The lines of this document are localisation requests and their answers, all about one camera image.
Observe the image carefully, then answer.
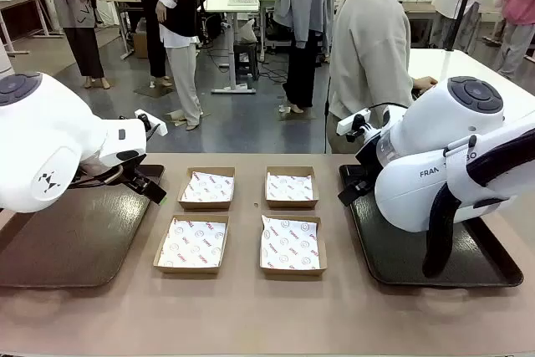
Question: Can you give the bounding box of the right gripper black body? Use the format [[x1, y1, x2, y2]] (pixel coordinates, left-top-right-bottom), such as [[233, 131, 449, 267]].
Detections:
[[353, 151, 380, 193]]

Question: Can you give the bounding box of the black stool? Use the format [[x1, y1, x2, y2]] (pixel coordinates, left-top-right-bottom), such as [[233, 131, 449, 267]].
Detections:
[[232, 42, 261, 81]]

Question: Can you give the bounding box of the brown tray with handles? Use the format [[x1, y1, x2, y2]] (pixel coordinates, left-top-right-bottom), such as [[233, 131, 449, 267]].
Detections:
[[0, 163, 166, 290]]

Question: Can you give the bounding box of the brown paper food box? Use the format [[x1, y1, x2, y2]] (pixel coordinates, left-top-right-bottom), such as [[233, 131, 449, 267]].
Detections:
[[177, 166, 237, 212], [258, 213, 326, 278], [152, 213, 231, 275], [265, 165, 320, 210]]

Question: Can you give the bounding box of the thick black cable sleeve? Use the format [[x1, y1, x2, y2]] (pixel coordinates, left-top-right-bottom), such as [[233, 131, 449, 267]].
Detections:
[[421, 129, 535, 278]]

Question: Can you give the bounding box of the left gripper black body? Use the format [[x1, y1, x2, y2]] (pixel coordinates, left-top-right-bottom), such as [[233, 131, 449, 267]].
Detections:
[[118, 150, 152, 195]]

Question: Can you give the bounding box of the white bag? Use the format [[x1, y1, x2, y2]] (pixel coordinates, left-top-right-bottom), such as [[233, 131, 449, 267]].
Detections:
[[238, 18, 258, 44]]

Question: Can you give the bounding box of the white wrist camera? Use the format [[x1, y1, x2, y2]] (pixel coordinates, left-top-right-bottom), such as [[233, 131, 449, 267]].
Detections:
[[336, 109, 372, 136], [134, 109, 169, 137]]

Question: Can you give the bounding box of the white printed liner paper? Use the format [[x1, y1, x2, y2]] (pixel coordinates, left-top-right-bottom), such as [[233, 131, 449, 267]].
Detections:
[[267, 171, 315, 202], [181, 170, 235, 204], [261, 214, 322, 270], [158, 217, 228, 268]]

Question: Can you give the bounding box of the person in pink top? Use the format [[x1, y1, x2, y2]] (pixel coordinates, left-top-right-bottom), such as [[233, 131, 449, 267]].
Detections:
[[494, 0, 535, 80]]

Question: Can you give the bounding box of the mannequin in black jacket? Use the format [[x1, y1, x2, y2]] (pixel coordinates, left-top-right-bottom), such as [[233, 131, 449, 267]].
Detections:
[[153, 0, 206, 131]]

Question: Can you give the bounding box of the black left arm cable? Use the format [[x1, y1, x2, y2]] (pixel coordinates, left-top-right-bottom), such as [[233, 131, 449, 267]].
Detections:
[[69, 164, 126, 189]]

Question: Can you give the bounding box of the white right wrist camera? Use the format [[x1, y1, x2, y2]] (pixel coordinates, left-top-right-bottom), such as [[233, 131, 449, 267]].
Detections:
[[336, 109, 372, 136]]

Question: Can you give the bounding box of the large white table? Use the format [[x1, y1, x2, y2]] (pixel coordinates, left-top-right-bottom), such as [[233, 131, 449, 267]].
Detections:
[[407, 48, 535, 124]]

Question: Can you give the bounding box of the thin black camera cable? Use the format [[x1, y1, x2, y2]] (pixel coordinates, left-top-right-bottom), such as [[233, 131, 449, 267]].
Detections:
[[365, 101, 413, 115]]

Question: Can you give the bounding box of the person in beige shirt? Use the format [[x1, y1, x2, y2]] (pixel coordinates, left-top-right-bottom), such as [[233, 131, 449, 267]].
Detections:
[[328, 0, 451, 156]]

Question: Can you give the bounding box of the cardboard box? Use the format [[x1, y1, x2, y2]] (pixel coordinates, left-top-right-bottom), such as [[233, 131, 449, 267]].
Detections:
[[132, 32, 150, 59]]

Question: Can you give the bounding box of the white standing desk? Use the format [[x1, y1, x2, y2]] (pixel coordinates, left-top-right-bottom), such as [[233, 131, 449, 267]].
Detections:
[[204, 0, 262, 95]]

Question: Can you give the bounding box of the white cylindrical machine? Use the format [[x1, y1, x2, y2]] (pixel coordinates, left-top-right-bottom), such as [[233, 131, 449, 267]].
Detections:
[[0, 37, 13, 74]]

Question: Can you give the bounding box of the person in black trousers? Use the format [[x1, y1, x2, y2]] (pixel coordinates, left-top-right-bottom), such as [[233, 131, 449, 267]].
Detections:
[[127, 0, 173, 87]]

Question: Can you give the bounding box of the black stand pole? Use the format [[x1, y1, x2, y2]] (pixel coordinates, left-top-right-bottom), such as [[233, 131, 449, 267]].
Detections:
[[441, 0, 486, 53]]

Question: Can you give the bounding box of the dark mannequin base plate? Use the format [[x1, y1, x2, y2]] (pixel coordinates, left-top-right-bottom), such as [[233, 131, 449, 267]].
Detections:
[[278, 105, 319, 123], [133, 79, 176, 98]]

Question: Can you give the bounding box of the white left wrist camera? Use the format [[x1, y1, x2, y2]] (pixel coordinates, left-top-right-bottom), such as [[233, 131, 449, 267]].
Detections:
[[134, 109, 169, 137]]

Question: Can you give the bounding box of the black tray with handles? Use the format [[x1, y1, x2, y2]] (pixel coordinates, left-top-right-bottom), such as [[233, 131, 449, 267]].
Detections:
[[338, 163, 524, 289]]

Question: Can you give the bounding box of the flat cardboard sheet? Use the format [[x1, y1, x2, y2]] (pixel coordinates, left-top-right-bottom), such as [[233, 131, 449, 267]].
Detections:
[[164, 109, 213, 129]]

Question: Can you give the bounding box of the person in white clothes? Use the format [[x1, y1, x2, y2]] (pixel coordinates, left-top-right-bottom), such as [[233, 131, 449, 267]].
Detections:
[[429, 0, 490, 55]]

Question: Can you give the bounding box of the person's right hand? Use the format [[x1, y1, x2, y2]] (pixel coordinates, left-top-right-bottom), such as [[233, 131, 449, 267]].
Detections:
[[412, 75, 439, 91]]

